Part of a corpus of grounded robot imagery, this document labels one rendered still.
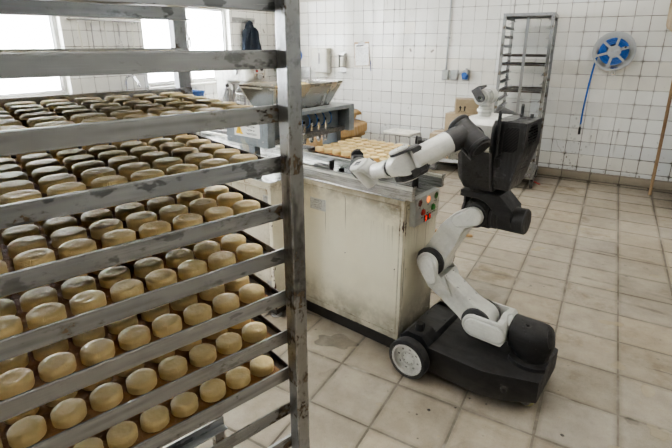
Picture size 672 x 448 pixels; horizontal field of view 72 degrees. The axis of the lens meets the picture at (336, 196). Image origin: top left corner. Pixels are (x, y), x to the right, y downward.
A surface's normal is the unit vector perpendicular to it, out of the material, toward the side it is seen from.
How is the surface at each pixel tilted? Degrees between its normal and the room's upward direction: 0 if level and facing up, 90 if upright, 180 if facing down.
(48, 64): 90
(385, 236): 90
